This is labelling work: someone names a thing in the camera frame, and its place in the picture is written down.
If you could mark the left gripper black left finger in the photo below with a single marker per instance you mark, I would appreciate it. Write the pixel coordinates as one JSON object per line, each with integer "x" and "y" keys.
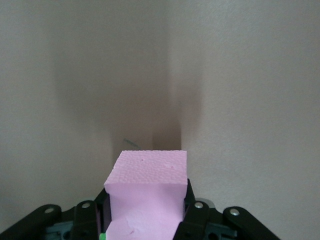
{"x": 85, "y": 220}

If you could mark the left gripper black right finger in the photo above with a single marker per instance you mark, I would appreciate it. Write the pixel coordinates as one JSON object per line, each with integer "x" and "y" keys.
{"x": 200, "y": 222}

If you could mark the green foam cube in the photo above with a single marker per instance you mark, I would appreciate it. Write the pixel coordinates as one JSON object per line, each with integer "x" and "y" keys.
{"x": 102, "y": 237}

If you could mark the pink foam cube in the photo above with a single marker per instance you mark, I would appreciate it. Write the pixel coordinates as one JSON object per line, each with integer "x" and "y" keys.
{"x": 145, "y": 195}

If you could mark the brown table cover mat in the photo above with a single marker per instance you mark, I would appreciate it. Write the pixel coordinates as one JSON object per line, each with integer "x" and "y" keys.
{"x": 75, "y": 75}

